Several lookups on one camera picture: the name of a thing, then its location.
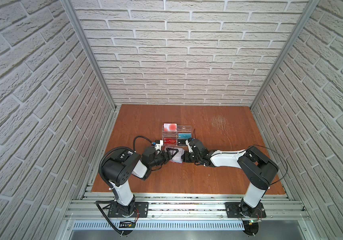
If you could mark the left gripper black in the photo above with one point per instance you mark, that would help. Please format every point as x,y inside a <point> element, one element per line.
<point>170,156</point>

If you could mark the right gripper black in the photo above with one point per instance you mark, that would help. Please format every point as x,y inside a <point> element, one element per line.
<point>186,158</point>

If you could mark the red leather card holder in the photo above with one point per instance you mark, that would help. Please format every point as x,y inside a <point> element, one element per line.
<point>177,156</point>

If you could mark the clear acrylic card organizer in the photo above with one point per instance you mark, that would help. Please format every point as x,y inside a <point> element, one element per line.
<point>181,129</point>

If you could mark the white pink circle card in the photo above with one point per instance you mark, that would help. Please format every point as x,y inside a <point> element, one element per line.
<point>170,127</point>

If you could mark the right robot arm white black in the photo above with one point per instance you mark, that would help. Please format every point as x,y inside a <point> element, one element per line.
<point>258,168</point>

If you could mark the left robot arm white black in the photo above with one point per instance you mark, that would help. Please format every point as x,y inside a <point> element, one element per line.
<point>118,164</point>

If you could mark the black VIP card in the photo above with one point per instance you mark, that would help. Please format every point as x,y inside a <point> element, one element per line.
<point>183,142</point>

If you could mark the red card in organizer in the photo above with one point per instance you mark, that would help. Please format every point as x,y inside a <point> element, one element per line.
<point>170,141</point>

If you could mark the teal VIP card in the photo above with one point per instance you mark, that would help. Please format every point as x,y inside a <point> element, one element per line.
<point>184,135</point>

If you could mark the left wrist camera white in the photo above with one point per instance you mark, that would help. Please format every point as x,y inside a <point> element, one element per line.
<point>158,145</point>

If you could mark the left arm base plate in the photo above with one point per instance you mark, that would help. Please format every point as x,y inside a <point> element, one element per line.
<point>131,211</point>

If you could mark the aluminium rail frame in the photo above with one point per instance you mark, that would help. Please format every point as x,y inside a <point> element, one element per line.
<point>187,212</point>

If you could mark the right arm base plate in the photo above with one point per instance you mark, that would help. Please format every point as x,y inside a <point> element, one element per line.
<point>242,210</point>

